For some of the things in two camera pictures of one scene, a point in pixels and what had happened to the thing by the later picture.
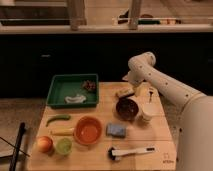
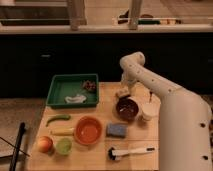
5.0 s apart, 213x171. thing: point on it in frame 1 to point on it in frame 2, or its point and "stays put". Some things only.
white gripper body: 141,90 to 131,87
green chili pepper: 59,117 stays put
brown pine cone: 89,85 stays put
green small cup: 63,146 stays put
